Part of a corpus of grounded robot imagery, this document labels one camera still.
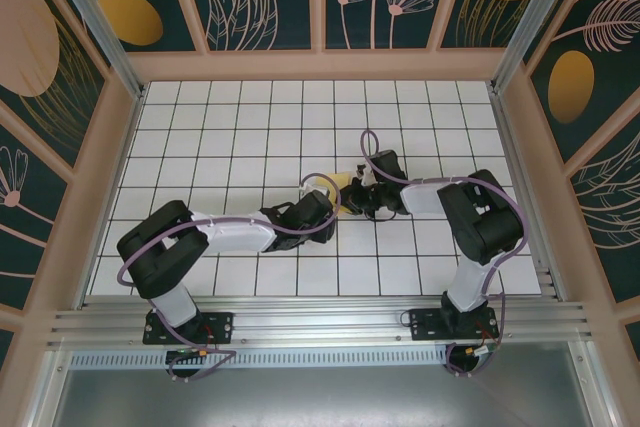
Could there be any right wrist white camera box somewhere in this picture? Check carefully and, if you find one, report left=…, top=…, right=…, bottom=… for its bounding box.
left=351, top=164, right=375, bottom=187

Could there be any grey metal sheet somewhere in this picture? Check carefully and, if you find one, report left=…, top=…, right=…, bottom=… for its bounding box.
left=29, top=341, right=614, bottom=427

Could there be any aluminium corner post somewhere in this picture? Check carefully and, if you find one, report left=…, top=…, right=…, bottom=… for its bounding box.
left=489, top=0, right=586, bottom=94
left=39, top=0, right=146, bottom=101

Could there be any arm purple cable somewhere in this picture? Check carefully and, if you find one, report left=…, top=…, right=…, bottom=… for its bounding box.
left=117, top=172, right=343, bottom=383
left=359, top=129, right=530, bottom=379

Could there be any small black circuit board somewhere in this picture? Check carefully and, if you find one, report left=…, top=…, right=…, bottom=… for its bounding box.
left=167, top=346, right=199, bottom=364

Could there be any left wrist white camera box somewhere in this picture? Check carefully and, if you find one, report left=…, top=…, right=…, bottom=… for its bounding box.
left=298, top=180, right=330, bottom=199

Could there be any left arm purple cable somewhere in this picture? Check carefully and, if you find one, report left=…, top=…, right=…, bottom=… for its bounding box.
left=117, top=172, right=343, bottom=383

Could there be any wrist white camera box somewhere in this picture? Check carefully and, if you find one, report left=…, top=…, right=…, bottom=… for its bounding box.
left=298, top=180, right=330, bottom=199
left=351, top=164, right=375, bottom=187

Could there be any grey slotted cable duct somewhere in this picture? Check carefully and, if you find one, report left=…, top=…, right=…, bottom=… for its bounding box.
left=69, top=344, right=451, bottom=371

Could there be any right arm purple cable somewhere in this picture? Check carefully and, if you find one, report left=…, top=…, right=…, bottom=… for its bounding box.
left=359, top=129, right=530, bottom=379

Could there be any yellow cloth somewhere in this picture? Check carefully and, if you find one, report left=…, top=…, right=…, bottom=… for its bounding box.
left=325, top=171, right=354, bottom=219

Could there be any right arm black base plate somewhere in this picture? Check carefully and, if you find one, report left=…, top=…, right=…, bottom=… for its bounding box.
left=408, top=307, right=501, bottom=343

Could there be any long aluminium base rail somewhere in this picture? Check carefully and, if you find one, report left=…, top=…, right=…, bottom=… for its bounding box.
left=47, top=294, right=594, bottom=351

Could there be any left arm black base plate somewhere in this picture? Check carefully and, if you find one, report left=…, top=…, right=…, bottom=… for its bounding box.
left=142, top=310, right=236, bottom=347

